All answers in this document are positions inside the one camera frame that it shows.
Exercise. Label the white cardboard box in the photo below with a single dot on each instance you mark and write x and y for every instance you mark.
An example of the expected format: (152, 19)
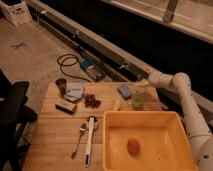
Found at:
(16, 14)

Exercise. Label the blue sponge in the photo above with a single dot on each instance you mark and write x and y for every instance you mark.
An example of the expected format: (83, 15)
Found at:
(124, 91)

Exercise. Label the green plastic bottle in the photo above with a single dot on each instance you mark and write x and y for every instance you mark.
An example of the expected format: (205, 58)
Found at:
(138, 99)

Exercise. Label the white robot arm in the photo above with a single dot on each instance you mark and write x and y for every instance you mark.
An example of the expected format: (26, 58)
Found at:
(198, 132)

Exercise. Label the bunch of dark grapes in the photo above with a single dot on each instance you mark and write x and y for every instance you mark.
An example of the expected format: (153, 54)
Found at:
(91, 101)

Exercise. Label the blue and black power box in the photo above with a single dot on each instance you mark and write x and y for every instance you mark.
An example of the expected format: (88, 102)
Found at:
(92, 70)

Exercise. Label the dark metal cup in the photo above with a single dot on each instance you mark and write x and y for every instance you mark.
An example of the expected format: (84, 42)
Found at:
(61, 84)

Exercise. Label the orange egg-shaped fruit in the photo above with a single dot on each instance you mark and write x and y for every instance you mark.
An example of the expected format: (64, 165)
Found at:
(133, 146)

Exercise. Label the black chair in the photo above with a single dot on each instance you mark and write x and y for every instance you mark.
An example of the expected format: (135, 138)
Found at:
(14, 115)

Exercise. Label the yellow plastic bin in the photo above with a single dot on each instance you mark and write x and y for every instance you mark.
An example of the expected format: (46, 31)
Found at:
(163, 143)

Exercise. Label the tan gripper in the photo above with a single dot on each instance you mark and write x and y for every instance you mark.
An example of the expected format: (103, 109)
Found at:
(142, 83)

